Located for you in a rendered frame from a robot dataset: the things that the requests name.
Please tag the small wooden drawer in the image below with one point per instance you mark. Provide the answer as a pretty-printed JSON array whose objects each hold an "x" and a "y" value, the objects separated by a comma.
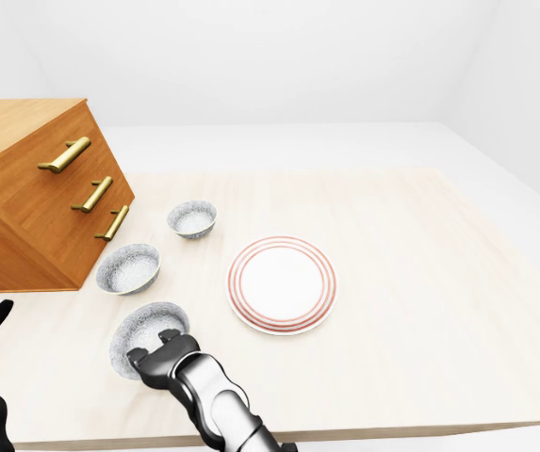
[{"x": 81, "y": 259}]

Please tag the grey patterned bowl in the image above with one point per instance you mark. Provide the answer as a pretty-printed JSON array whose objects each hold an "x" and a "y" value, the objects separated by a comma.
[
  {"x": 144, "y": 322},
  {"x": 191, "y": 219},
  {"x": 128, "y": 270}
]

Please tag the white plate with red rings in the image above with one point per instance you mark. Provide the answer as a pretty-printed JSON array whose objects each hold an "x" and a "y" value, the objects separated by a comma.
[{"x": 281, "y": 285}]

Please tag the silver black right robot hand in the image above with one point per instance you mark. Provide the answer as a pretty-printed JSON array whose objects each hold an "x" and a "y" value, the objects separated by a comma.
[{"x": 194, "y": 372}]

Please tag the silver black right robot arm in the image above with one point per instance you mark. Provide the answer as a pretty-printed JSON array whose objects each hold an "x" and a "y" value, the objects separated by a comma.
[{"x": 239, "y": 424}]

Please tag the large wooden drawer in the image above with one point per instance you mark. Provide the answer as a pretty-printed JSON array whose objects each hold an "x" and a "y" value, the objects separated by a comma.
[{"x": 15, "y": 176}]

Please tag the medium wooden drawer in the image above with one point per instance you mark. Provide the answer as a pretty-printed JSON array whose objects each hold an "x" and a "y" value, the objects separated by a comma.
[{"x": 53, "y": 213}]

